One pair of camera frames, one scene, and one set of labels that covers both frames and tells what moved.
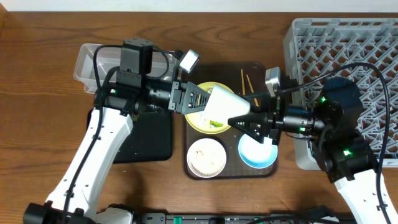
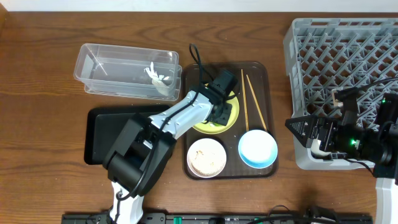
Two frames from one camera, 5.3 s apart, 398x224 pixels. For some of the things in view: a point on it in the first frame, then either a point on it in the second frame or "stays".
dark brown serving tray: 213,148 stays
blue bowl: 256,155 stays
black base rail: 270,218 stays
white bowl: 206,158 stays
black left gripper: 176,97 -> 222,115
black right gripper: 273,117 -> 329,141
